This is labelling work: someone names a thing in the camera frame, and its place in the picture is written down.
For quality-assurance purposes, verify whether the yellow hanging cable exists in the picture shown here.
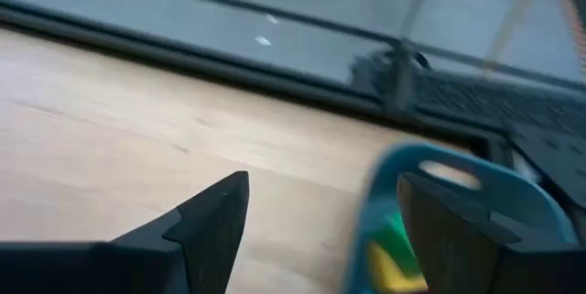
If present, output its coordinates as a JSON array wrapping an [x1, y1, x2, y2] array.
[[483, 0, 558, 75]]

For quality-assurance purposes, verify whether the black hanging cable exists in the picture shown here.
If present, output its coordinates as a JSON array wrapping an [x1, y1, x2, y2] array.
[[379, 0, 436, 112]]

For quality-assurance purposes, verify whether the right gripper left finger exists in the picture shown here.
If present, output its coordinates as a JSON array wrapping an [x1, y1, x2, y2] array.
[[112, 170, 251, 294]]

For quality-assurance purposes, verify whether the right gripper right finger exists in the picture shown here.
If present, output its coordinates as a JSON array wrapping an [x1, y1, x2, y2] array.
[[396, 172, 521, 294]]

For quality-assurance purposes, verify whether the black mesh computer case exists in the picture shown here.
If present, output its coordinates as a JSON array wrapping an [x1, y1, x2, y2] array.
[[352, 50, 586, 139]]

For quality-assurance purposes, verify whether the small yellow cube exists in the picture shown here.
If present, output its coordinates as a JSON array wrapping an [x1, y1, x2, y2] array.
[[368, 241, 429, 294]]

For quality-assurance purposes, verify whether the small green cube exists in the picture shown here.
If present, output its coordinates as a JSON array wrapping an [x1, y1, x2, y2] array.
[[374, 211, 422, 277]]

